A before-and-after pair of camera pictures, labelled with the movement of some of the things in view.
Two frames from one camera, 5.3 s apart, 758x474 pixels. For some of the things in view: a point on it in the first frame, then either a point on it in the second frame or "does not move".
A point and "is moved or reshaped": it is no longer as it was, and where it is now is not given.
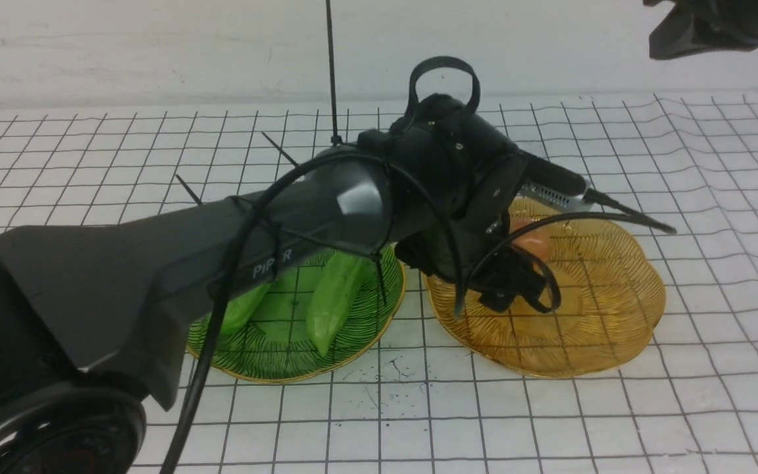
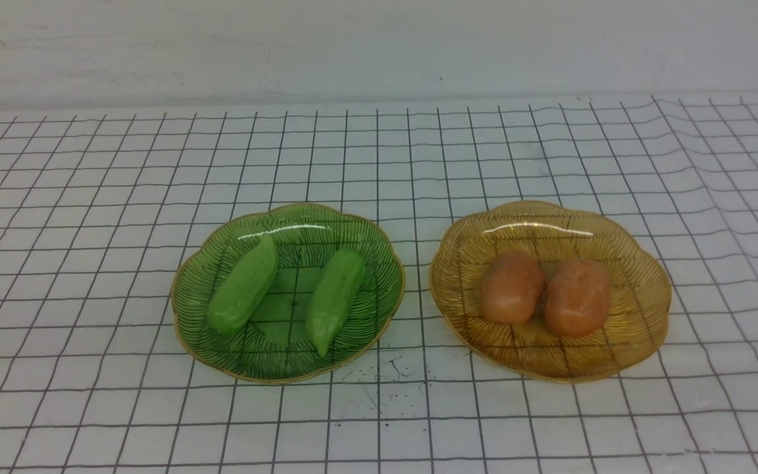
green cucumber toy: [332, 297] does not move
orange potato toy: [537, 242] is moved or reshaped
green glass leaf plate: [277, 345] does not move
